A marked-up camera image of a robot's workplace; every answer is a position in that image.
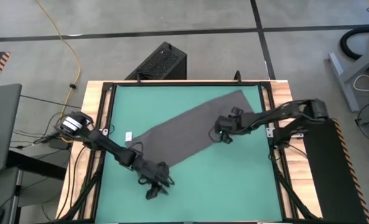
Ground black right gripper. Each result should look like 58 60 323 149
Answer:
214 114 245 145

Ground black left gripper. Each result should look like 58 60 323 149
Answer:
133 157 175 200

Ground grey woven towel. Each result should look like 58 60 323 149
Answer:
124 90 255 169

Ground green table mat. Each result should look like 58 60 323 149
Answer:
95 84 283 223

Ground black computer tower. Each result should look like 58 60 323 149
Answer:
124 41 187 81

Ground large black hazard-striped mat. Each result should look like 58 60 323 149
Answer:
302 118 369 224

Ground grey metal stand leg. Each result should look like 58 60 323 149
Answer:
329 46 369 113

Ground grey desk top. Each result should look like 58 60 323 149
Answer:
0 83 22 174

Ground black aluminium rig frame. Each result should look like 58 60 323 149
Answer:
55 80 324 224

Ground black cable loop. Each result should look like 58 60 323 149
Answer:
355 102 369 147

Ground white cable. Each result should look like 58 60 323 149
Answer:
353 74 369 105

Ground yellow cable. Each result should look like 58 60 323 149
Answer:
34 0 82 144

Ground black hose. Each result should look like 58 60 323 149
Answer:
339 24 369 60

